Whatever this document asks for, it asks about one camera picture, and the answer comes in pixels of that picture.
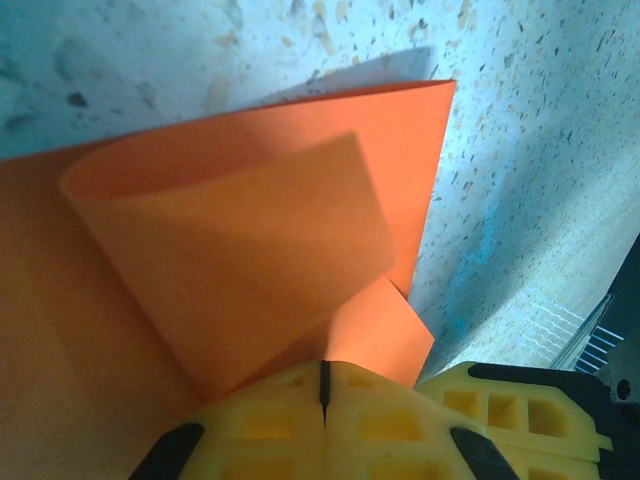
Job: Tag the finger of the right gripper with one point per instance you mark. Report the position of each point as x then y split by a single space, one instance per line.
560 470
540 410

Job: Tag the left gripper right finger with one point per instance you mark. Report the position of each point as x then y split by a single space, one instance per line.
390 440

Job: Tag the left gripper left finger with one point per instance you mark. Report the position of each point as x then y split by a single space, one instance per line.
260 440

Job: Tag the orange paper sheet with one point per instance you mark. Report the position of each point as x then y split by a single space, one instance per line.
225 250

